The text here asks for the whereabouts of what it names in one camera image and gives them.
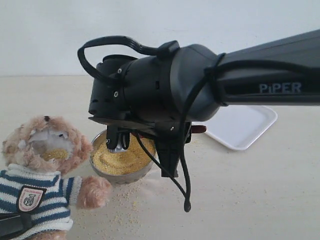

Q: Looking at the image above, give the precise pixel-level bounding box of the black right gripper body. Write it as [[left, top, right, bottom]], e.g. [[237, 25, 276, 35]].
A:
[[89, 116, 192, 178]]

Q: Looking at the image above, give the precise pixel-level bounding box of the dark red wooden spoon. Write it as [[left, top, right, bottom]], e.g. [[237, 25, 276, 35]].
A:
[[191, 125, 207, 134]]

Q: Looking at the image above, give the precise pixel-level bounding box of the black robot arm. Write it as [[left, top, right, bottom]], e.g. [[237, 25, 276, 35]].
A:
[[77, 30, 320, 177]]

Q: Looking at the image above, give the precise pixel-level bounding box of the teddy bear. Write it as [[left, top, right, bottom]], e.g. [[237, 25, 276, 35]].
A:
[[0, 115, 112, 240]]

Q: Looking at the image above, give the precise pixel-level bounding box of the steel bowl of millet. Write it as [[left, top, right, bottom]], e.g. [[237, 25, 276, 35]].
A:
[[90, 130, 154, 185]]

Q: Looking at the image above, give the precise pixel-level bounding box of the white plastic tray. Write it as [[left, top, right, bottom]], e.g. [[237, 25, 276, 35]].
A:
[[203, 105, 278, 151]]

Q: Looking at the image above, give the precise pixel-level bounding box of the black camera cable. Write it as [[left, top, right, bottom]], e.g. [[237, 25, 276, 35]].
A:
[[77, 36, 320, 213]]

